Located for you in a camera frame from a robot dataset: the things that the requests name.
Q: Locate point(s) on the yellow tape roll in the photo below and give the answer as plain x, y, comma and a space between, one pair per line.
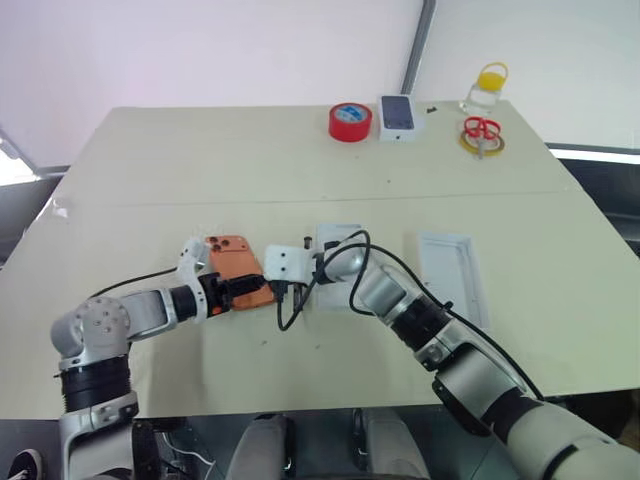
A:
467, 144

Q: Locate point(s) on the black bar under table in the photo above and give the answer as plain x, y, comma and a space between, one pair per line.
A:
147, 450

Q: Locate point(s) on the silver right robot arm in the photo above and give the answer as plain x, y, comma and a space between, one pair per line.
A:
480, 380

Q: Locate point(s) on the white phone box base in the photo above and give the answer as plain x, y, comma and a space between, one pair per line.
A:
340, 235

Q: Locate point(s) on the dark side bench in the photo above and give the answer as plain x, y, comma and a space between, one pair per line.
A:
25, 210

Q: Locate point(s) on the orange smartphone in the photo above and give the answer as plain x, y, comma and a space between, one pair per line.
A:
237, 257

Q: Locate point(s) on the clear jar with yellow lid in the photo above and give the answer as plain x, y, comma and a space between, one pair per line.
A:
484, 92

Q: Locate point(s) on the grey rounded robot leg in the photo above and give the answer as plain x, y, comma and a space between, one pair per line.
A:
395, 445
265, 445

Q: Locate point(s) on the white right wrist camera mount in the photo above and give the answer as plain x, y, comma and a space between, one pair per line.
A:
286, 262

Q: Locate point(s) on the white printed phone box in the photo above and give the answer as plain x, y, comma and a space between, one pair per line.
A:
400, 117

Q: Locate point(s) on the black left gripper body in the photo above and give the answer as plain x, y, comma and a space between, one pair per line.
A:
216, 295

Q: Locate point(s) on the black sneaker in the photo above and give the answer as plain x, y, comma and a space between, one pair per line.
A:
22, 465

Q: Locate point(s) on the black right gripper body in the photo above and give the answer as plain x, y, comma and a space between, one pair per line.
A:
279, 291

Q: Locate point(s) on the grey metal pole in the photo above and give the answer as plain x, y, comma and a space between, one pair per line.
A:
417, 45

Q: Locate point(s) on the dark side shelf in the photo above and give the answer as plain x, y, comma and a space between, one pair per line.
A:
605, 185

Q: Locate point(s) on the red tape roll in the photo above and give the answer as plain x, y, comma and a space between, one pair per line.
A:
350, 122

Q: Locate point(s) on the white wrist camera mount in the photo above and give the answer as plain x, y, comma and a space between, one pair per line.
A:
191, 255
286, 262

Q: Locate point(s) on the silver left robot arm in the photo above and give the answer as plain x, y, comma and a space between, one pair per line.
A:
145, 307

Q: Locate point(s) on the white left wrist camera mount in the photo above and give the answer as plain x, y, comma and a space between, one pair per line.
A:
191, 255

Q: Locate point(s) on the white phone box lid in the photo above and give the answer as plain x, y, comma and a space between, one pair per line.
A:
452, 275

